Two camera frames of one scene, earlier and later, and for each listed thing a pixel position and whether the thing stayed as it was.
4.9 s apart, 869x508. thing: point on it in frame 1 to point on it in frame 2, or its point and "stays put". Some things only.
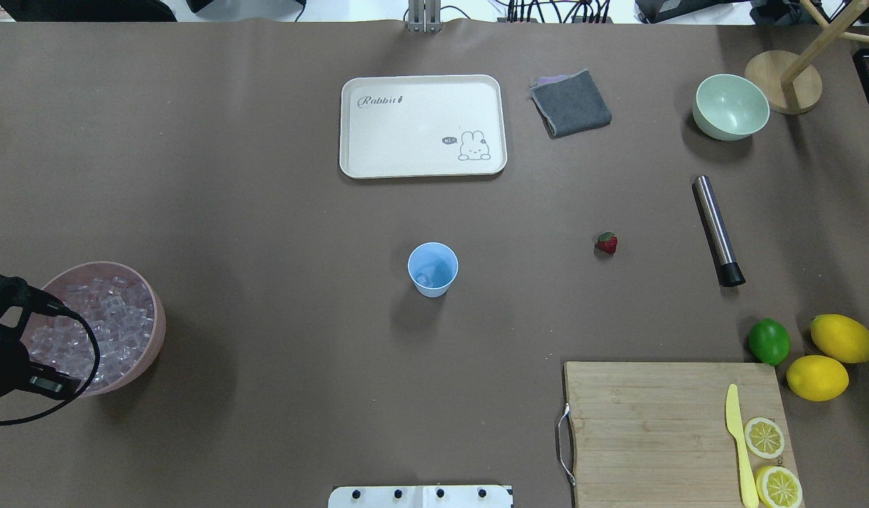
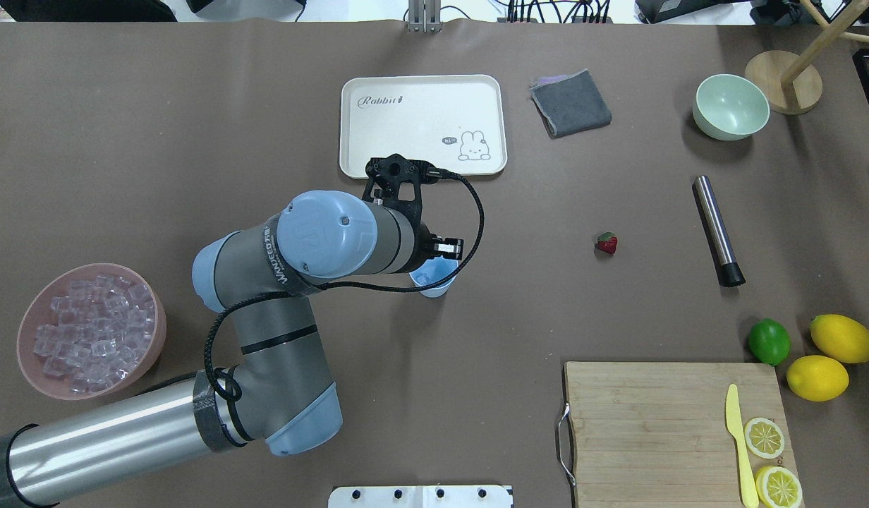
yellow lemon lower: x=817 y=377 stays put
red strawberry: x=607 y=241 stays put
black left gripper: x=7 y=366 to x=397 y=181
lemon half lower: x=779 y=487 stays put
